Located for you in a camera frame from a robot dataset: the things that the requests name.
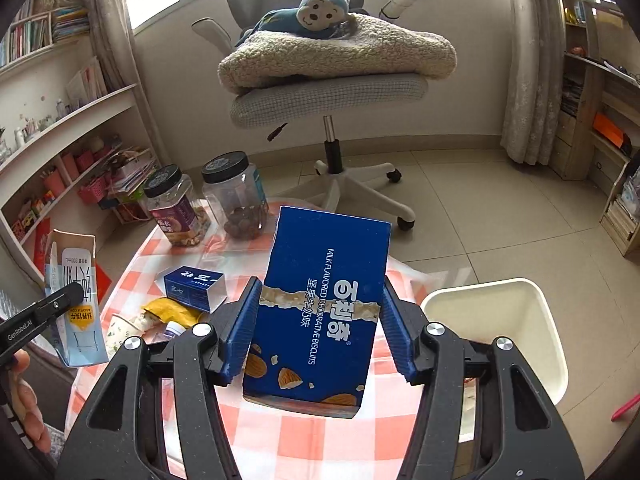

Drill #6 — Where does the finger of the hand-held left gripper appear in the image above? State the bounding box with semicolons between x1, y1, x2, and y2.
30;281;87;319

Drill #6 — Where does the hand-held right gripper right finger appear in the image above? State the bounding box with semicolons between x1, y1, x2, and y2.
381;277;586;480

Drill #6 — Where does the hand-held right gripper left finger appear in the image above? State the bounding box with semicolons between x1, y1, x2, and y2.
54;277;264;480

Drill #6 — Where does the milk carton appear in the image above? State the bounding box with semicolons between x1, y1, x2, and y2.
44;230;110;368

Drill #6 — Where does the white plastic-wrapped food bundle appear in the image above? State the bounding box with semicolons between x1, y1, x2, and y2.
104;311;161;356

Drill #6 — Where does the yellow snack packet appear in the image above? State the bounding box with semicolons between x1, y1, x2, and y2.
141;297;203;328

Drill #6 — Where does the blue biscuit box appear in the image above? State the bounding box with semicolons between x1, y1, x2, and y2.
241;205;392;420

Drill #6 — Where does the white trash bin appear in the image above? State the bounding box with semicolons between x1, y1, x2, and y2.
419;277;570;443

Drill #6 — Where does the person's left hand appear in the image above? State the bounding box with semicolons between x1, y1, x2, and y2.
8;349;52;456

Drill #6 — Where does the small clear plastic bottle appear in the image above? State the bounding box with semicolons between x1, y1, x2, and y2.
162;321;189;344

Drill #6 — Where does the small blue box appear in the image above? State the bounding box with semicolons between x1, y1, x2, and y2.
164;265;227;313

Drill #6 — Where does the pink basket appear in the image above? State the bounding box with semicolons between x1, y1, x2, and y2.
77;180;112;206

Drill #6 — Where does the orange checkered tablecloth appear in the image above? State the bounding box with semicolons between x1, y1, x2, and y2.
65;200;481;480

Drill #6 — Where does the clear jar with blue label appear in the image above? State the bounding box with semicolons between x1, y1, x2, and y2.
201;151;269;240

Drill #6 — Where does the purple label nut jar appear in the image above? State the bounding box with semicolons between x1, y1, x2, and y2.
144;165;213;247

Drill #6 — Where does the stack of papers and books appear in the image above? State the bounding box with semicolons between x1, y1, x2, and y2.
107;147;161;223

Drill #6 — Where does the white curved bookshelf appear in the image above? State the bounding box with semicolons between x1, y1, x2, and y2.
0;0;161;281

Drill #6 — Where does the grey office chair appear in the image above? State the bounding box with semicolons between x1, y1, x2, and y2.
191;0;431;231

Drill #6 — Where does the pink object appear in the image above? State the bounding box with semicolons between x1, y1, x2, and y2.
612;392;640;421

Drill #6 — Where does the beige curtain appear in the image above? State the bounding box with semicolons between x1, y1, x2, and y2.
500;0;573;166
87;0;161;161

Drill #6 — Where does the beige fleece blanket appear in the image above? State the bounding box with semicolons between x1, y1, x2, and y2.
218;12;458;96

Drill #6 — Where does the wooden shelf unit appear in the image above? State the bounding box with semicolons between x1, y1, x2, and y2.
550;0;640;258

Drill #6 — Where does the blue monkey plush toy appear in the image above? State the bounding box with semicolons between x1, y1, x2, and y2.
235;0;361;48

